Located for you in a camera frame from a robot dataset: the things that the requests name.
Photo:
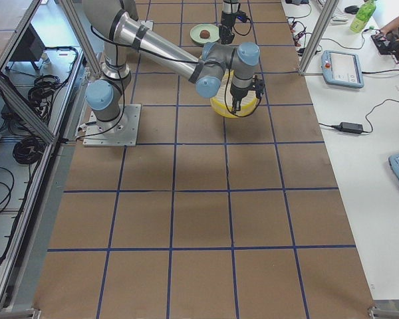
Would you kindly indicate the teach pendant with red button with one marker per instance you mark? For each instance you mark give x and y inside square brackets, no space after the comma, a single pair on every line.
[341,69]

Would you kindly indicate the light green plate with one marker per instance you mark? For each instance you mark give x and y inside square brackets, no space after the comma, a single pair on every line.
[195,31]

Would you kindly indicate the black power adapter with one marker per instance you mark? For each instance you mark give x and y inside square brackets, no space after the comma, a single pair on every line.
[352,128]

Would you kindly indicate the yellow steamer basket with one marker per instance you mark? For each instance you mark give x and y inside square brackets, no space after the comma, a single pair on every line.
[222,101]

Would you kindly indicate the aluminium frame post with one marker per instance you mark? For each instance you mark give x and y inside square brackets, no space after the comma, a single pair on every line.
[318,32]

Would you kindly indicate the brown bun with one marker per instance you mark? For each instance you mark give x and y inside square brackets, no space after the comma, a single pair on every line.
[204,34]

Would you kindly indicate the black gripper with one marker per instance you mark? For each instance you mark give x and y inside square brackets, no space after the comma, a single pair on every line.
[226,20]
[237,92]

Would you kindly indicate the green drink bottle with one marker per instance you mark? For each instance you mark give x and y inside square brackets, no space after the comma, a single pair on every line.
[363,16]

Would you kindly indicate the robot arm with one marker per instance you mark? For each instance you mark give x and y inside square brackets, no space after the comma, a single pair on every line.
[231,13]
[117,24]

